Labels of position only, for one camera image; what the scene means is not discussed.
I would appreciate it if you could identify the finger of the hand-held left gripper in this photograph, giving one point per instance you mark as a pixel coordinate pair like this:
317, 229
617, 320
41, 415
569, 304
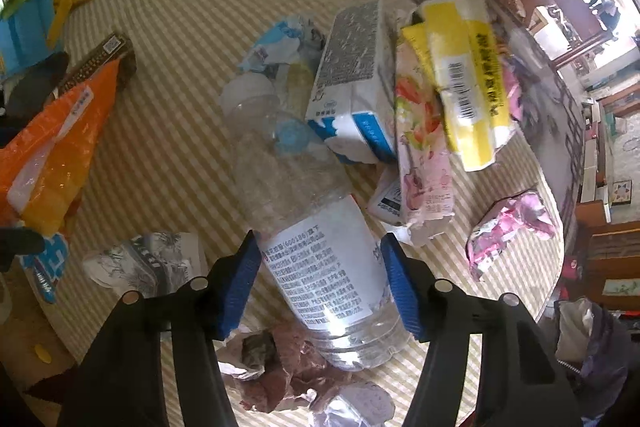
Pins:
20, 247

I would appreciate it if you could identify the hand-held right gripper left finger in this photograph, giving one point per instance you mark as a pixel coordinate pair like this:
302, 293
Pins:
239, 289

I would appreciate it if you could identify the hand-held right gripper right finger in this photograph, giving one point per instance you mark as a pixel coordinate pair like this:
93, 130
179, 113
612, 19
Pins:
400, 289

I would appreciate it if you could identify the clear plastic bottle white label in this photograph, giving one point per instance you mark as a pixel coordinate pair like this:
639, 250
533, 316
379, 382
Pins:
295, 187

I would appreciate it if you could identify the yellow white medicine box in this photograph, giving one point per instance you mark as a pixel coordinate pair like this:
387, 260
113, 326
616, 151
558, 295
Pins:
465, 57

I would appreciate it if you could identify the yellow foil sachet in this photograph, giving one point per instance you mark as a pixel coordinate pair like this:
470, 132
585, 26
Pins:
417, 47

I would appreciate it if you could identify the blue white packet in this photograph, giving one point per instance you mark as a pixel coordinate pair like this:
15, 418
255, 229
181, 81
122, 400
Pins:
47, 262

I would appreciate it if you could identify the crumpled brown wrapper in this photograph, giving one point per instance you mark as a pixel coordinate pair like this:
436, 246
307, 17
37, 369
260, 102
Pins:
285, 377

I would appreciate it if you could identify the grey printed paper piece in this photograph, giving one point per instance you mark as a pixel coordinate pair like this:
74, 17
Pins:
145, 257

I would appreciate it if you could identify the small yellow piece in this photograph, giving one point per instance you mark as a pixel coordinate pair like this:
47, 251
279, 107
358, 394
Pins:
42, 353

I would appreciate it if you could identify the orange plastic bag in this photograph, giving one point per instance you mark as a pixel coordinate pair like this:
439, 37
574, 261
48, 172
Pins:
55, 142

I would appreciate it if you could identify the crumpled pink foil wrapper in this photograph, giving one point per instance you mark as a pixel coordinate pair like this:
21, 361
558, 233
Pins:
505, 232

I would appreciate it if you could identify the pink floral paper box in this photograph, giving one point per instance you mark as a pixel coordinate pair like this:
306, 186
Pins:
420, 157

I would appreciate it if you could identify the black object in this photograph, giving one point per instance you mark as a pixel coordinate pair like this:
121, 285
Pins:
30, 79

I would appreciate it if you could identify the brown patterned box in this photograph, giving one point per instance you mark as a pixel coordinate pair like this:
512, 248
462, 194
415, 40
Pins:
100, 59

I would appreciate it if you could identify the wooden cabinet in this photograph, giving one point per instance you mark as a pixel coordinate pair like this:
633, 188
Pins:
610, 257

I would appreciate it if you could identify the dark blue jacket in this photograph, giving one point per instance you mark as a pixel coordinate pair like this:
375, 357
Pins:
602, 357

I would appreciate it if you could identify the blue white carton box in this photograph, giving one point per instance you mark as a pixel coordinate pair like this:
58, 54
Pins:
350, 72

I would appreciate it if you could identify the beige striped table mat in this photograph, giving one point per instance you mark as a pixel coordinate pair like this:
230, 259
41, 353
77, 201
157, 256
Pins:
190, 57

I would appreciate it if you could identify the yellow plastic clip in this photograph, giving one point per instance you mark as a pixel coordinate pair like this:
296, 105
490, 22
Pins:
62, 9

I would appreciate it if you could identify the crumpled blue white wrapper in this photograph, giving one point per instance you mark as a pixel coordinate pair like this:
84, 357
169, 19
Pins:
280, 42

